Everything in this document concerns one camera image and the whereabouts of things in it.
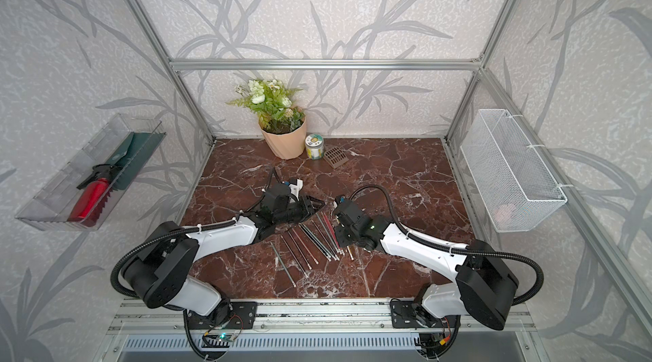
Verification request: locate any yellow pencil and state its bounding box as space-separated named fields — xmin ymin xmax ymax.
xmin=347 ymin=246 xmax=355 ymax=262

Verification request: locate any blue striped pencil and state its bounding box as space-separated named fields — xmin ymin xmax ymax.
xmin=287 ymin=230 xmax=312 ymax=270

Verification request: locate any red pencil brown cap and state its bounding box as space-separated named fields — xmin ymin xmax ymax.
xmin=322 ymin=213 xmax=344 ymax=254

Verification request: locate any green pencil pink cap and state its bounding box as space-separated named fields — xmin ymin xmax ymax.
xmin=316 ymin=214 xmax=341 ymax=256

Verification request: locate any green pencil clear cap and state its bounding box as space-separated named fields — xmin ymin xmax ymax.
xmin=312 ymin=218 xmax=341 ymax=260

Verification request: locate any blue pencil purple cap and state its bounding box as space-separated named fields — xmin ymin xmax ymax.
xmin=307 ymin=227 xmax=337 ymax=260

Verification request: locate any red striped pencil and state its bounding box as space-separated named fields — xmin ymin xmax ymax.
xmin=292 ymin=228 xmax=319 ymax=265

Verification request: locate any dark blue pencil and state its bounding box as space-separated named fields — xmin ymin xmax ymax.
xmin=280 ymin=235 xmax=308 ymax=277

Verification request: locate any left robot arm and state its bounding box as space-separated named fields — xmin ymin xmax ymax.
xmin=110 ymin=179 xmax=325 ymax=316

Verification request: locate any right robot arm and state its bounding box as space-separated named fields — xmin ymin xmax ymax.
xmin=334 ymin=197 xmax=519 ymax=331

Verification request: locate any brown slotted plastic piece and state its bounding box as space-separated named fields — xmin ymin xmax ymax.
xmin=324 ymin=146 xmax=349 ymax=168

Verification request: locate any yellow green tin can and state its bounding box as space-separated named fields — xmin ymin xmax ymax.
xmin=305 ymin=134 xmax=324 ymax=160

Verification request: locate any terracotta pot with plant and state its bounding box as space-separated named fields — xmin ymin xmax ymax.
xmin=227 ymin=78 xmax=307 ymax=160

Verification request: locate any pink object in basket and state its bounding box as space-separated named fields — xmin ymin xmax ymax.
xmin=493 ymin=203 xmax=516 ymax=228

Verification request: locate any green garden trowel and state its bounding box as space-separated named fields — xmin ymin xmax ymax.
xmin=105 ymin=132 xmax=152 ymax=191

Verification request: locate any red spray bottle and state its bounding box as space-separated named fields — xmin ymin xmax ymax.
xmin=67 ymin=164 xmax=121 ymax=228

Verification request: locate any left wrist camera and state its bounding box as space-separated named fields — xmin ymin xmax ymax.
xmin=288 ymin=178 xmax=303 ymax=200

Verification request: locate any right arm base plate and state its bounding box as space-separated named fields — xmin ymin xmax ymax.
xmin=389 ymin=298 xmax=460 ymax=329

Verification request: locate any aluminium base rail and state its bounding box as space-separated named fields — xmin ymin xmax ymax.
xmin=106 ymin=296 xmax=536 ymax=335

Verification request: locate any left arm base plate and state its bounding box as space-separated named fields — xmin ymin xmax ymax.
xmin=187 ymin=301 xmax=258 ymax=331

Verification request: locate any circuit board with wires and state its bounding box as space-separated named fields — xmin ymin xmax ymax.
xmin=201 ymin=330 xmax=243 ymax=349

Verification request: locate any white wire mesh basket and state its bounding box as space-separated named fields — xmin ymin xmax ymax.
xmin=461 ymin=109 xmax=567 ymax=233

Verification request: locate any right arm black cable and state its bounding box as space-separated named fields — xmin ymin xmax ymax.
xmin=348 ymin=184 xmax=545 ymax=307

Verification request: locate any clear plastic wall tray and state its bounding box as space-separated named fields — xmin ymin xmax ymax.
xmin=15 ymin=114 xmax=166 ymax=231

